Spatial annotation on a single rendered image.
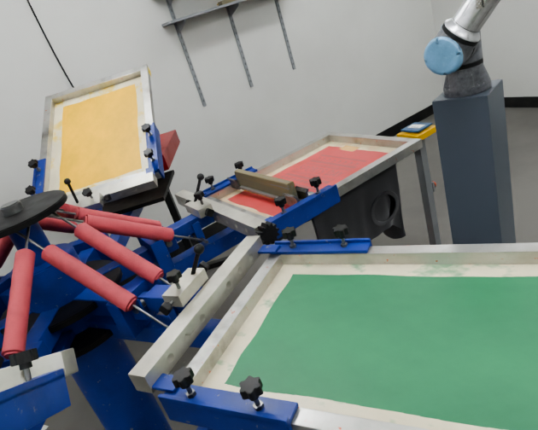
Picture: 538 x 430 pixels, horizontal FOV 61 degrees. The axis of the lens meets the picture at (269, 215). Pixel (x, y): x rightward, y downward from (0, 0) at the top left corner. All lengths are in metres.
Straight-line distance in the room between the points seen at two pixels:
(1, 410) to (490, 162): 1.52
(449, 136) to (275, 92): 2.72
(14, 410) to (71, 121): 1.96
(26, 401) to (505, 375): 0.81
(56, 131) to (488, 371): 2.26
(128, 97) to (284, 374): 1.88
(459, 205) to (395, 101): 3.54
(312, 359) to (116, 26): 3.08
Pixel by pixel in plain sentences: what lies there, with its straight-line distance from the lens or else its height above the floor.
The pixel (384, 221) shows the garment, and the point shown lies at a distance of 2.02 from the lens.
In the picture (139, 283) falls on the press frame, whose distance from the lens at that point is 1.39.
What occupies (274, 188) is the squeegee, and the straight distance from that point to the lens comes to 1.76.
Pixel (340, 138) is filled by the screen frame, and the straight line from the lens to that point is 2.31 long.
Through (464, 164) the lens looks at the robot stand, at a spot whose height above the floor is 0.96.
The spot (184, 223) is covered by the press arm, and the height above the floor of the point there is 1.04.
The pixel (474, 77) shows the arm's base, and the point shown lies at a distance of 1.70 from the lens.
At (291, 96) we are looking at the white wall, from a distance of 4.37.
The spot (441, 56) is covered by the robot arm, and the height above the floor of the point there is 1.37.
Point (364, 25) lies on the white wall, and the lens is 4.99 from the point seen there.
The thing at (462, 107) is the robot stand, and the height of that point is 1.17.
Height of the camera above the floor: 1.65
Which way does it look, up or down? 24 degrees down
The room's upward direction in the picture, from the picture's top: 18 degrees counter-clockwise
